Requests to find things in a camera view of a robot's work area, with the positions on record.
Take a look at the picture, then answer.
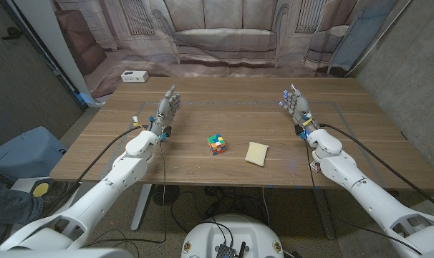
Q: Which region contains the white power socket box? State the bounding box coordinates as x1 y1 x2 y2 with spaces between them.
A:
120 70 150 84

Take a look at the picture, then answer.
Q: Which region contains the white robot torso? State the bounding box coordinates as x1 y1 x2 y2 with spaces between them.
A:
180 214 285 258

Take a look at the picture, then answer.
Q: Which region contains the printed sofa room backdrop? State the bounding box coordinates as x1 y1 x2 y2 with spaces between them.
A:
50 0 413 100

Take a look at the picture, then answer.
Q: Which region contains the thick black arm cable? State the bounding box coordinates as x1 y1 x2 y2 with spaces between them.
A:
75 125 149 186
319 123 434 213

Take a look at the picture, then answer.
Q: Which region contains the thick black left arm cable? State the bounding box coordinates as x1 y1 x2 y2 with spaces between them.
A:
75 125 149 186

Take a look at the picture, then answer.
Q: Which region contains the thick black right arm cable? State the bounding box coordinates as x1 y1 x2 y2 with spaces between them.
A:
319 123 434 213

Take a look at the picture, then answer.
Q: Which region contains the white table leg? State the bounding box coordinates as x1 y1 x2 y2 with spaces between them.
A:
130 184 153 231

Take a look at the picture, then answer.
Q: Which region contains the black round floor fan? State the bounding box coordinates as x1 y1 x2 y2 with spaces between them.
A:
152 184 181 206

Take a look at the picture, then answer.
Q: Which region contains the yellow foot pedal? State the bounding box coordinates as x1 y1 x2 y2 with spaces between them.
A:
30 179 55 198

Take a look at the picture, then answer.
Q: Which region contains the person in dark jeans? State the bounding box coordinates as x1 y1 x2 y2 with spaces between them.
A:
0 178 78 244

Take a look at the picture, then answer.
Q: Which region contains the black floor cable bundle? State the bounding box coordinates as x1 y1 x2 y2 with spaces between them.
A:
170 186 264 234

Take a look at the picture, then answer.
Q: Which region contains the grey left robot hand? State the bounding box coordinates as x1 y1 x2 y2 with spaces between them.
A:
148 84 183 139

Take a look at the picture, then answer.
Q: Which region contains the grey table leg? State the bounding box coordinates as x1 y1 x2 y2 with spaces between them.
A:
313 188 337 240

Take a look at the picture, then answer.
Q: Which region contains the yellow sponge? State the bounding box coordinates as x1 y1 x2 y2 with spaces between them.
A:
244 141 269 168

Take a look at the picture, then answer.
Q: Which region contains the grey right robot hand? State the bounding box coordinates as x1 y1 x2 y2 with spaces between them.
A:
278 83 320 136

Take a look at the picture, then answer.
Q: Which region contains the multicoloured puzzle cube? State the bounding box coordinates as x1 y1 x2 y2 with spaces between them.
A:
207 133 227 156

